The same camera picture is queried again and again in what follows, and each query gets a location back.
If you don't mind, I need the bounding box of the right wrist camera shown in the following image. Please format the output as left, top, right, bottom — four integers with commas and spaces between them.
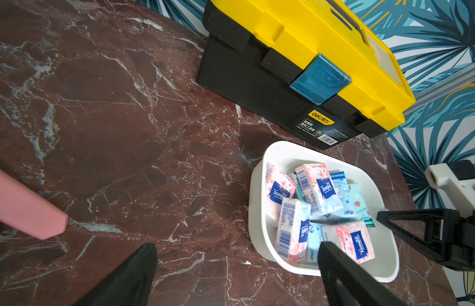
424, 159, 475, 218

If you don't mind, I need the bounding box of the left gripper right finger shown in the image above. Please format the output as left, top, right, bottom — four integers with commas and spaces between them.
317, 242, 404, 305

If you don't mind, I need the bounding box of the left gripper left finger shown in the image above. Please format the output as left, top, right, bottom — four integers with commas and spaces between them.
75, 243, 158, 305

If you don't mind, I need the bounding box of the blue elephant tissue pack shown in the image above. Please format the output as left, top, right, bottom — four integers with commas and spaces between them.
305, 222, 324, 263

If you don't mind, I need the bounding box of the pink Tempo pack in box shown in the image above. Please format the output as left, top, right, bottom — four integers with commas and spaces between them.
295, 163, 343, 218

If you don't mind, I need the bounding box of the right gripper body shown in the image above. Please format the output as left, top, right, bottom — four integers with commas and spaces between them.
458, 210, 475, 271

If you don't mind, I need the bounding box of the white plastic storage box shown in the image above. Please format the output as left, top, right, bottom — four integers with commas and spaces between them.
248, 141, 399, 283

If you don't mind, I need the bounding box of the pink Tempo tissue pack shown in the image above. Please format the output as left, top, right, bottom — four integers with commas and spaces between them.
264, 165, 297, 222
274, 198, 311, 265
322, 221, 375, 264

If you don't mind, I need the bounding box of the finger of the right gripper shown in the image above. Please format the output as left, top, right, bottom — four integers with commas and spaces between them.
377, 209, 461, 264

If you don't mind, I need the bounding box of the teal cartoon tissue pack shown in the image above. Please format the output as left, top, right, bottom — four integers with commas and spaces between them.
317, 172, 375, 228

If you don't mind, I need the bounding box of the yellow black toolbox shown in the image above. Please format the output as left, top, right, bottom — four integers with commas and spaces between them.
196, 1, 416, 150

